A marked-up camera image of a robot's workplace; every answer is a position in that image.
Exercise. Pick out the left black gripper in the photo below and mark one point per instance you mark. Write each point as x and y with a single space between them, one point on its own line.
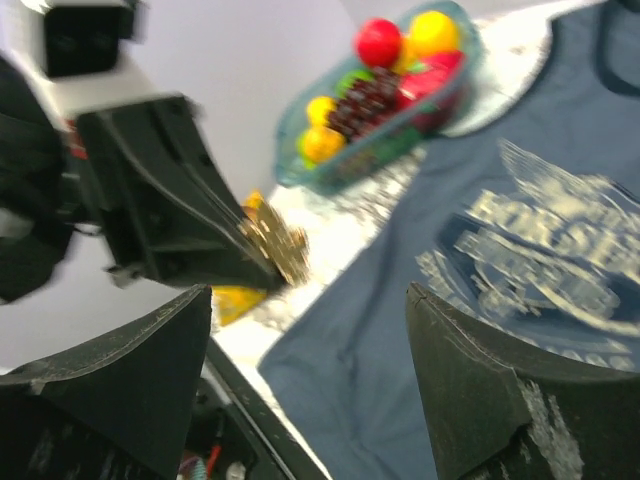
149 183

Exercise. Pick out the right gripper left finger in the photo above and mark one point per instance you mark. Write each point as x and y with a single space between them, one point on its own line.
115 407

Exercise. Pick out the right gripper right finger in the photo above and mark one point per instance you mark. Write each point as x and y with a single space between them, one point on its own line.
497 407

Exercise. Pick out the gold brooch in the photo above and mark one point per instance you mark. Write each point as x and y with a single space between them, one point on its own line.
285 246

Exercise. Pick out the blue printed tank top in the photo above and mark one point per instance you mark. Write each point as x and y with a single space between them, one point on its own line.
529 225

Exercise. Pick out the yellow Lays chips bag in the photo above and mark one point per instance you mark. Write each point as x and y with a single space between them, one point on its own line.
233 302

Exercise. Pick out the green pear front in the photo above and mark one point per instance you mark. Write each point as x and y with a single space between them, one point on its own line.
301 149

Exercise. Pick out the orange fruit front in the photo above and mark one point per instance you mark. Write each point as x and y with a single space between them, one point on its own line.
323 143

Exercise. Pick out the orange fruit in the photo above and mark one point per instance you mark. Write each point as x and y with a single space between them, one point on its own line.
323 143
432 32

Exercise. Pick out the yellow lemon left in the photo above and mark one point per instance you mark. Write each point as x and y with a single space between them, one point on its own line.
319 109

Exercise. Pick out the green fruit middle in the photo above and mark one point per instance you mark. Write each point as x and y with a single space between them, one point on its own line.
350 79

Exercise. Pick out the teal plastic fruit container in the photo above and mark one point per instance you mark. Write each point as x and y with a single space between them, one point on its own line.
392 138

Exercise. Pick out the dark purple grape bunch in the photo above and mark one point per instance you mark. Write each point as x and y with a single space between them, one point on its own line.
366 105

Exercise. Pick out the red apple top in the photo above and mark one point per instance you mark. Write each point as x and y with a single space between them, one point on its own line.
378 43

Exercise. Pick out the red apple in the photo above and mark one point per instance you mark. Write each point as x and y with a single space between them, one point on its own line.
427 76
378 43

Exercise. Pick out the red apple right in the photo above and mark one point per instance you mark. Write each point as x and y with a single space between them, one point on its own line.
427 76

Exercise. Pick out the orange fruit top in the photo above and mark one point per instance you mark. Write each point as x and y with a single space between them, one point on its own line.
432 32

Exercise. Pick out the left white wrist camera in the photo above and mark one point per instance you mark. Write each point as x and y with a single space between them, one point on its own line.
74 54

